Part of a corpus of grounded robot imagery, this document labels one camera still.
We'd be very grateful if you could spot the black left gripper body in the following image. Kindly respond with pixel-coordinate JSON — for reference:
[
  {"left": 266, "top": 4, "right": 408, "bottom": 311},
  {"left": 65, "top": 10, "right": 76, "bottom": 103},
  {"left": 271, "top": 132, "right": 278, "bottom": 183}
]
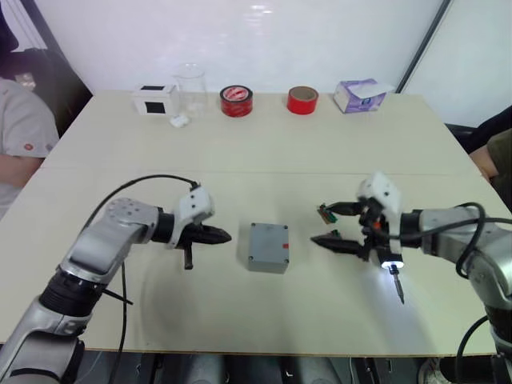
[{"left": 174, "top": 222, "right": 204, "bottom": 270}]

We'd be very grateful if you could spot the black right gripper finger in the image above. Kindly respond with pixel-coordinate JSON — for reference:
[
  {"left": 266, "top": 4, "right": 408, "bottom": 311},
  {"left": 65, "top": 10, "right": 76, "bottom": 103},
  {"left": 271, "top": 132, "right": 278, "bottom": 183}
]
[
  {"left": 310, "top": 235, "right": 367, "bottom": 258},
  {"left": 326, "top": 200, "right": 363, "bottom": 218}
]

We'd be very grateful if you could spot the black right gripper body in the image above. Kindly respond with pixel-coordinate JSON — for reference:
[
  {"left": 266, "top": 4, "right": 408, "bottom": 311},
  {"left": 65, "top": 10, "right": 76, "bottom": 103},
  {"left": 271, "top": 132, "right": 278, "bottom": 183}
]
[{"left": 358, "top": 197, "right": 392, "bottom": 263}]

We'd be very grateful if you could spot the black electric screwdriver with light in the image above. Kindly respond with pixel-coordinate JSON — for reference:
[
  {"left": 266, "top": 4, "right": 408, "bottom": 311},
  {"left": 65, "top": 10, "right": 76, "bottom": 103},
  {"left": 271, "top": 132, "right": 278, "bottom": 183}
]
[{"left": 370, "top": 218, "right": 406, "bottom": 307}]

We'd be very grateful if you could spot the grey box lid, red sticker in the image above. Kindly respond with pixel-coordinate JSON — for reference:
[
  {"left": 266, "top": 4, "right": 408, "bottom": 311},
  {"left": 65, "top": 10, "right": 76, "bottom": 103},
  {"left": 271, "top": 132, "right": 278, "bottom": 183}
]
[{"left": 247, "top": 222, "right": 290, "bottom": 266}]

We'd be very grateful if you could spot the grey plastic junction box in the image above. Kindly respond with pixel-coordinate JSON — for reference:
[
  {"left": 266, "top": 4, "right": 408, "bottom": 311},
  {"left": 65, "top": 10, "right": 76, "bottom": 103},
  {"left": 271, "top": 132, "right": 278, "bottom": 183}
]
[{"left": 246, "top": 222, "right": 290, "bottom": 275}]

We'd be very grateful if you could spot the purple and white tissue box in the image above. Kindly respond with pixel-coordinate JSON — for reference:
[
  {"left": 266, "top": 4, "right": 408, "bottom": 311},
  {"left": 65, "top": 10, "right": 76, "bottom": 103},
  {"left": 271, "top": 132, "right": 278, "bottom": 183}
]
[{"left": 333, "top": 78, "right": 395, "bottom": 114}]

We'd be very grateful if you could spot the white box with black squares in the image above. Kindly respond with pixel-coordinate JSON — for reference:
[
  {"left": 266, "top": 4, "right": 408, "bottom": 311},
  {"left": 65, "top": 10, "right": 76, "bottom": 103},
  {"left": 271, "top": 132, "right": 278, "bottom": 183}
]
[{"left": 131, "top": 83, "right": 178, "bottom": 118}]

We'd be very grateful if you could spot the small green circuit board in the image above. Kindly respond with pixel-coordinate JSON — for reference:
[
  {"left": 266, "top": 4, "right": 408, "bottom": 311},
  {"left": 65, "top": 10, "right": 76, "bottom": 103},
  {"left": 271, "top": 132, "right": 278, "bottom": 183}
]
[{"left": 317, "top": 204, "right": 338, "bottom": 224}]

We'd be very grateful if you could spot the black zip tie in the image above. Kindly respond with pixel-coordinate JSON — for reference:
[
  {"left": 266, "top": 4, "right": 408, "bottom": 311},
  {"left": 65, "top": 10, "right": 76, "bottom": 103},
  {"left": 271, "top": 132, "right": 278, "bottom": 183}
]
[{"left": 100, "top": 286, "right": 134, "bottom": 306}]

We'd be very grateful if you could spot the red tape roll, cardboard core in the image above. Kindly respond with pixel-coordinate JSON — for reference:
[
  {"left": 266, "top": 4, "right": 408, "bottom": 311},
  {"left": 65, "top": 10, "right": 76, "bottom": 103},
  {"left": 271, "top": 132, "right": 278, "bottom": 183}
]
[{"left": 286, "top": 84, "right": 319, "bottom": 116}]

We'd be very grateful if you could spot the red and black tape roll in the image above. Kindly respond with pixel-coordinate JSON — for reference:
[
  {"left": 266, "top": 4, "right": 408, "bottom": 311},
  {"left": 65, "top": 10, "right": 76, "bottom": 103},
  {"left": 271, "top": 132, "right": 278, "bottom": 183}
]
[{"left": 218, "top": 84, "right": 256, "bottom": 118}]

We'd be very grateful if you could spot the clear glass beaker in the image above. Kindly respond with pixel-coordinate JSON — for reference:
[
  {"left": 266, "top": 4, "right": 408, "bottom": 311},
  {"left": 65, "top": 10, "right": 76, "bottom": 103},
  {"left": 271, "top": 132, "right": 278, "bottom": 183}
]
[{"left": 172, "top": 62, "right": 208, "bottom": 122}]

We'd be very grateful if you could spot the black seat behind table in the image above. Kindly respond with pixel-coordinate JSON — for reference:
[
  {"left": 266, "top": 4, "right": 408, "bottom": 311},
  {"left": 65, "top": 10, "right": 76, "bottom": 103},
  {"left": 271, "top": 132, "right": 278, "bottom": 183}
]
[{"left": 445, "top": 105, "right": 512, "bottom": 155}]

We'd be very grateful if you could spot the person in olive clothing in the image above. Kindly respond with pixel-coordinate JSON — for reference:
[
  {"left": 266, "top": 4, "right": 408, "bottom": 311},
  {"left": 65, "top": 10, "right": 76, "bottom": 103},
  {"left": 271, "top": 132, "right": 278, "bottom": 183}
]
[{"left": 484, "top": 127, "right": 512, "bottom": 194}]

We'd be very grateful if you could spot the person in grey shirt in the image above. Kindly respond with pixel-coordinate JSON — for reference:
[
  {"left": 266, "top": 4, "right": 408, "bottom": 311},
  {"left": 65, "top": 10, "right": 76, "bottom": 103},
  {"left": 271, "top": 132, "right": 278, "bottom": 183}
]
[{"left": 0, "top": 77, "right": 61, "bottom": 220}]

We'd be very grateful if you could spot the black office chair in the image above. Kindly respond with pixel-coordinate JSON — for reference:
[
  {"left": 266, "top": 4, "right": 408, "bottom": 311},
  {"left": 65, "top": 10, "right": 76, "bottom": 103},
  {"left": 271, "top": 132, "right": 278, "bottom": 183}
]
[{"left": 0, "top": 0, "right": 94, "bottom": 138}]

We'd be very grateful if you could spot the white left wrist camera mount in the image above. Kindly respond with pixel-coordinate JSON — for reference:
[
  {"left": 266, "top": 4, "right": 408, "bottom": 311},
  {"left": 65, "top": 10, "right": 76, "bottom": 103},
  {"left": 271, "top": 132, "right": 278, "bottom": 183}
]
[{"left": 166, "top": 186, "right": 216, "bottom": 250}]

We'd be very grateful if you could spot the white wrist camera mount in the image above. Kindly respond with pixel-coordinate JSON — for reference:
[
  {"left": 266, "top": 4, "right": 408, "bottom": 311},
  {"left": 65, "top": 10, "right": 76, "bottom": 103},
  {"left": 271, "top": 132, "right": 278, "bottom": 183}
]
[
  {"left": 166, "top": 186, "right": 216, "bottom": 250},
  {"left": 356, "top": 171, "right": 402, "bottom": 254}
]

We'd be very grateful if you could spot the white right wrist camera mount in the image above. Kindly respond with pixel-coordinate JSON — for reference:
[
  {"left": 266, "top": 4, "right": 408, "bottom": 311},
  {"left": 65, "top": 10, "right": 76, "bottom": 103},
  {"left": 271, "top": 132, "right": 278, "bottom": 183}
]
[{"left": 356, "top": 171, "right": 402, "bottom": 254}]

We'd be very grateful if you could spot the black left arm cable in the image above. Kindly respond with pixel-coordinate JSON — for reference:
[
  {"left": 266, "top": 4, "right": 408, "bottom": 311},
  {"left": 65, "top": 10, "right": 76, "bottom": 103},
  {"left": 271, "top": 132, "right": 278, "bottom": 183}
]
[{"left": 78, "top": 173, "right": 203, "bottom": 355}]

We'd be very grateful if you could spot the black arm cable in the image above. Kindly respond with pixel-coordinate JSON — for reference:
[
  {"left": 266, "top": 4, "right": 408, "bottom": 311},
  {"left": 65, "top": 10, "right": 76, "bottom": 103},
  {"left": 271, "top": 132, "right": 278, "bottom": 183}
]
[
  {"left": 78, "top": 173, "right": 203, "bottom": 355},
  {"left": 394, "top": 201, "right": 512, "bottom": 281}
]

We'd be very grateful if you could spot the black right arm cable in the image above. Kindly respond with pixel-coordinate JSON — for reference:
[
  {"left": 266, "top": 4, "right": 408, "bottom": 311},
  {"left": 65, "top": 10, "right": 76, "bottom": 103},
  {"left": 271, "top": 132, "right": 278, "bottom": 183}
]
[{"left": 394, "top": 201, "right": 512, "bottom": 281}]

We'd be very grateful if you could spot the dark wall frame strip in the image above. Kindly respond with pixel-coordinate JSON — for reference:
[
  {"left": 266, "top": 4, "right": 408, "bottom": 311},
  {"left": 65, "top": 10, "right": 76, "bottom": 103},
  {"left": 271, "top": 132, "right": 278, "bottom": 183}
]
[{"left": 394, "top": 0, "right": 458, "bottom": 94}]

